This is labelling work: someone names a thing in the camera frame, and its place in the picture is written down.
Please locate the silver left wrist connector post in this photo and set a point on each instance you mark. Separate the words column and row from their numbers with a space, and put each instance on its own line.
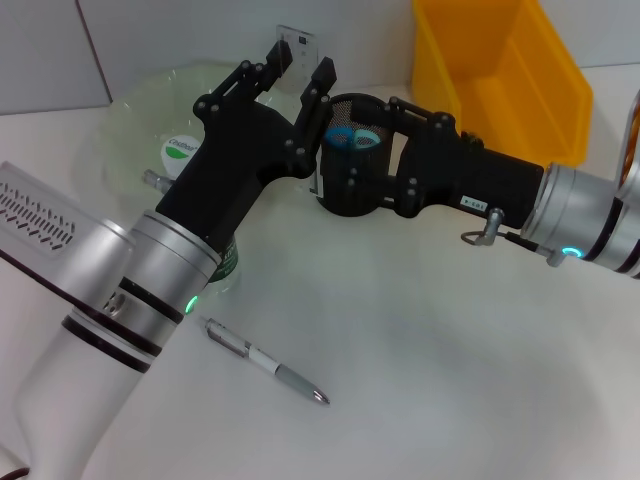
column 156, row 180

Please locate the silver wrist connector post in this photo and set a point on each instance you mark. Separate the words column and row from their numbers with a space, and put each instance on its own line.
column 487, row 227
column 156, row 180

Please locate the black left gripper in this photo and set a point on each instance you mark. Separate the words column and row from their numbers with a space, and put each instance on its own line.
column 235, row 160

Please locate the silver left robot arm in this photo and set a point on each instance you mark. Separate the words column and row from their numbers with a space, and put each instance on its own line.
column 100, row 350

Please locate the clear green-label water bottle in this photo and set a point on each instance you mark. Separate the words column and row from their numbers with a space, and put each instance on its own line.
column 177, row 152

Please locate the yellow plastic bin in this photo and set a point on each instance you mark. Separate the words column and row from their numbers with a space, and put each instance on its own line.
column 500, row 60

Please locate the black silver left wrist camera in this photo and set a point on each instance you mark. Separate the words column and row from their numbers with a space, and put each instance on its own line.
column 45, row 225

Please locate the grey grip ballpoint pen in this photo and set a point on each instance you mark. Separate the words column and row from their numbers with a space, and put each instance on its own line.
column 300, row 382

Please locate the translucent green fruit plate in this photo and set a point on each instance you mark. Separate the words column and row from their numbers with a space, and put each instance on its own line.
column 135, row 125

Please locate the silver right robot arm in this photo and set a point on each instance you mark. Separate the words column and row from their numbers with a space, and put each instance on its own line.
column 585, row 220

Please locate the silver right wrist connector post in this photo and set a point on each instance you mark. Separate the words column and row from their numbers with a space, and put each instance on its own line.
column 487, row 227

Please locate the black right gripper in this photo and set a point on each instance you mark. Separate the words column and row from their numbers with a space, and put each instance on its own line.
column 465, row 175

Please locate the transparent plastic ruler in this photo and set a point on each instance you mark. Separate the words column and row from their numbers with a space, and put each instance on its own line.
column 302, row 55

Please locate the black mesh pen holder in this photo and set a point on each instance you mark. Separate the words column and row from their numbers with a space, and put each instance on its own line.
column 350, row 165

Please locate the blue scissors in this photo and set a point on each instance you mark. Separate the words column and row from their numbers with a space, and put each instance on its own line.
column 340, row 136

